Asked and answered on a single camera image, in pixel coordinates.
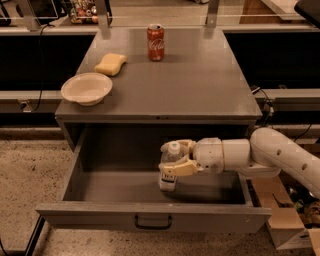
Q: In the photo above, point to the white paper bowl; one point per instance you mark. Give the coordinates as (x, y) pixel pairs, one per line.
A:
(87, 89)

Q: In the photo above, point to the clear plastic water bottle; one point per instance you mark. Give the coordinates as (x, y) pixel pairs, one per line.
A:
(171, 154)

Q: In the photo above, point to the black metal floor frame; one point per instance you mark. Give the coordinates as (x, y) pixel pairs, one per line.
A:
(31, 245)

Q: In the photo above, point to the red coca-cola can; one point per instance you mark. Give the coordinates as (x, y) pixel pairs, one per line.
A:
(155, 42)

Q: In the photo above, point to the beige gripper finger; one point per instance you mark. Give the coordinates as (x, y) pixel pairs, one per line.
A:
(184, 146)
(186, 168)

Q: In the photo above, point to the black drawer handle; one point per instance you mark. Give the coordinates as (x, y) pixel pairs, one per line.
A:
(153, 223)

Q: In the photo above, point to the yellow sponge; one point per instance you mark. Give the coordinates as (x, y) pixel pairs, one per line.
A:
(111, 64)

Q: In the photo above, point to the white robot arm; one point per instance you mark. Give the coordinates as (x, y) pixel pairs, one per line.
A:
(238, 154)

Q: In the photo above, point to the basket of colourful items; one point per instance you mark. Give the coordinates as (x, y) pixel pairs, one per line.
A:
(83, 12)

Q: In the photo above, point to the open grey top drawer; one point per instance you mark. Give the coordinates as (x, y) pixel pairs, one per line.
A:
(114, 177)

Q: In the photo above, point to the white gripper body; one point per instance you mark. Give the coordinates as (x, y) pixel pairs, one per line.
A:
(208, 154)

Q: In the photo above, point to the brown cardboard box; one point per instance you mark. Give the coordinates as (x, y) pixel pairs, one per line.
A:
(288, 228)

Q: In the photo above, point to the grey metal cabinet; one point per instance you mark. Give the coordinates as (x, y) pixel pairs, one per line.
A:
(197, 82)

